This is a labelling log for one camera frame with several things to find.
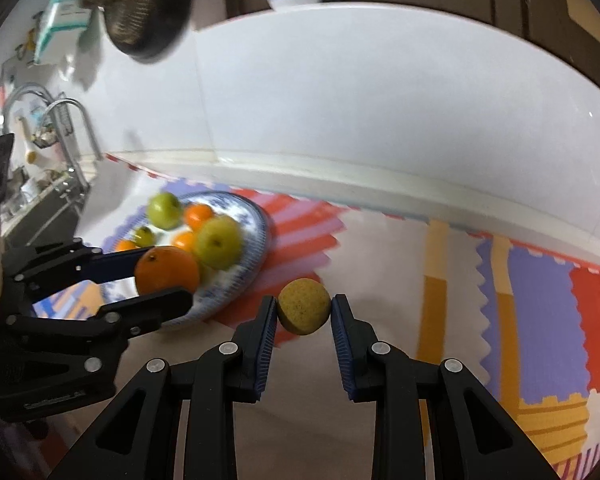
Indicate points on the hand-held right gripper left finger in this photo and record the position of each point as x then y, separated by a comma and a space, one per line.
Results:
266, 340

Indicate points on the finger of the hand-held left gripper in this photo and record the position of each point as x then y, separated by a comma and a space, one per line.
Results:
150, 305
105, 265

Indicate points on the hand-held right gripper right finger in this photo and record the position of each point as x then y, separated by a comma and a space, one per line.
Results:
342, 345

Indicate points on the large orange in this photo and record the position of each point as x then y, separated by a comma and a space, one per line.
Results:
167, 270

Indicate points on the yellow-brown round fruit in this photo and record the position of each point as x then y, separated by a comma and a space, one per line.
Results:
304, 306

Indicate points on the blue patterned white plate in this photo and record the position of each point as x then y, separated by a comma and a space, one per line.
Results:
216, 279

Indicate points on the light orange mandarin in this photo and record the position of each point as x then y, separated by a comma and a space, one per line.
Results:
184, 241

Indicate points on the green apple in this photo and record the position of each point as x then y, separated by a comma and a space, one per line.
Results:
219, 241
164, 210

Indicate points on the deep orange mandarin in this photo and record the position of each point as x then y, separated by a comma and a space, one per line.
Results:
199, 215

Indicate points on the small green round fruit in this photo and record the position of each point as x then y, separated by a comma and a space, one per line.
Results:
144, 235

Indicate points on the stainless steel sink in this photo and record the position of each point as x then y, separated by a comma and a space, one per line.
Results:
45, 215

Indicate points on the chrome faucet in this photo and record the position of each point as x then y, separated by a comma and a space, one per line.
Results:
82, 110

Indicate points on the colourful patterned tablecloth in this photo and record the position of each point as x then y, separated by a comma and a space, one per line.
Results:
530, 285

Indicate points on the teal and white paper box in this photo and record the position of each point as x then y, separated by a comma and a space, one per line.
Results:
60, 15

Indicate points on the metal colander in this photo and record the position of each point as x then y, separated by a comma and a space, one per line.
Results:
125, 5

